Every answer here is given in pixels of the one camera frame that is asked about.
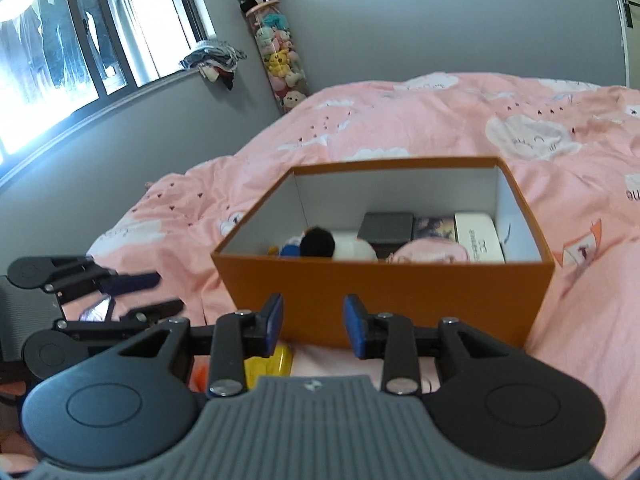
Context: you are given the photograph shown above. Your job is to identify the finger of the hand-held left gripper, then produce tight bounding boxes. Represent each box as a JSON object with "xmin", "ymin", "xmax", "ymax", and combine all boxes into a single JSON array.
[
  {"xmin": 42, "ymin": 255, "xmax": 162, "ymax": 297},
  {"xmin": 52, "ymin": 299, "xmax": 185, "ymax": 346}
]

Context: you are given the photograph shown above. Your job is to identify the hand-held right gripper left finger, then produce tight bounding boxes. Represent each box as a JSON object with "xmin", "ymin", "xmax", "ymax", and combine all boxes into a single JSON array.
[{"xmin": 115, "ymin": 293, "xmax": 286, "ymax": 398}]

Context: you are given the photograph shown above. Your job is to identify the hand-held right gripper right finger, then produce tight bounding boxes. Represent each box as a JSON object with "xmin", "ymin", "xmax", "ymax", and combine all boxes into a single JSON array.
[{"xmin": 341, "ymin": 294, "xmax": 518, "ymax": 396}]

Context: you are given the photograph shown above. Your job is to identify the dark shiny packet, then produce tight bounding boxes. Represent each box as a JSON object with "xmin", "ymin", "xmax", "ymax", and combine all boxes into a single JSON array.
[{"xmin": 79, "ymin": 295, "xmax": 114, "ymax": 323}]

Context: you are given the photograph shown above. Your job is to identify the orange cardboard box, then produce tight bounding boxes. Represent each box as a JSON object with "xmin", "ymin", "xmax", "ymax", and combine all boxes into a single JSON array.
[{"xmin": 211, "ymin": 156, "xmax": 556, "ymax": 352}]

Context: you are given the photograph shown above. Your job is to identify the yellow toy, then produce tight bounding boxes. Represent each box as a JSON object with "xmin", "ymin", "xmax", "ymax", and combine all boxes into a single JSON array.
[{"xmin": 245, "ymin": 345, "xmax": 296, "ymax": 378}]

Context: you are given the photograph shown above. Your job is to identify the black white plush toy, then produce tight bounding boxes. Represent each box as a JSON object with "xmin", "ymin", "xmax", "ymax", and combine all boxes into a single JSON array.
[{"xmin": 299, "ymin": 227, "xmax": 378, "ymax": 261}]

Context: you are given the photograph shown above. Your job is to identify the dark grey box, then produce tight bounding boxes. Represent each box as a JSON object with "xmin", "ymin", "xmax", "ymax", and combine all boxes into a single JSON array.
[{"xmin": 357, "ymin": 211, "xmax": 415, "ymax": 256}]

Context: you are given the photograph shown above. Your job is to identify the pink plush pouch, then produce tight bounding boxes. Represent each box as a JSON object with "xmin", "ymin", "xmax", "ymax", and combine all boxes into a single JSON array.
[{"xmin": 385, "ymin": 239, "xmax": 471, "ymax": 265}]

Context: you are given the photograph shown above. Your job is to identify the card booklet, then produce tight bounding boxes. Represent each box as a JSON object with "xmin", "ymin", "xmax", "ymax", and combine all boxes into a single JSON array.
[{"xmin": 412, "ymin": 215, "xmax": 457, "ymax": 243}]

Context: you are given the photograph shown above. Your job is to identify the white box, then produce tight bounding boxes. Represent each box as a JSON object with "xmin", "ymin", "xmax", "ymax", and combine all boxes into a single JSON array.
[{"xmin": 454, "ymin": 211, "xmax": 506, "ymax": 264}]

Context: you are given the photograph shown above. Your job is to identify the pink printed duvet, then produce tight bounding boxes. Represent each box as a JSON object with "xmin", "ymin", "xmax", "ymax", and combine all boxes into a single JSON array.
[{"xmin": 0, "ymin": 72, "xmax": 640, "ymax": 463}]

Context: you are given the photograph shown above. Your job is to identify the pile of clothes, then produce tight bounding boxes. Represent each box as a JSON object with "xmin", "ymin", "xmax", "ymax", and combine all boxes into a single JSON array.
[{"xmin": 179, "ymin": 38, "xmax": 247, "ymax": 92}]

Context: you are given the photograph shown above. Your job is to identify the window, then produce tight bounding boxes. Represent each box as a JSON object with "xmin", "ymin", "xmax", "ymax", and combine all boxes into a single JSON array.
[{"xmin": 0, "ymin": 0, "xmax": 216, "ymax": 171}]

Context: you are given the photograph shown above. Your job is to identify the hanging dark clothes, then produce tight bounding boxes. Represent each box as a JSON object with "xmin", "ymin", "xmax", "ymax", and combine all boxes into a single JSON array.
[{"xmin": 0, "ymin": 0, "xmax": 121, "ymax": 93}]

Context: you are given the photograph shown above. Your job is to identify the clear tube of plush toys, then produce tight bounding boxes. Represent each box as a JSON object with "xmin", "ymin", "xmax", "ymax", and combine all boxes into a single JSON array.
[{"xmin": 240, "ymin": 2, "xmax": 308, "ymax": 113}]

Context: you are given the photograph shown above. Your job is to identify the cream door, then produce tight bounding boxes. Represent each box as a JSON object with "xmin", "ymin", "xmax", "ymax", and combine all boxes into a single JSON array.
[{"xmin": 605, "ymin": 0, "xmax": 640, "ymax": 88}]

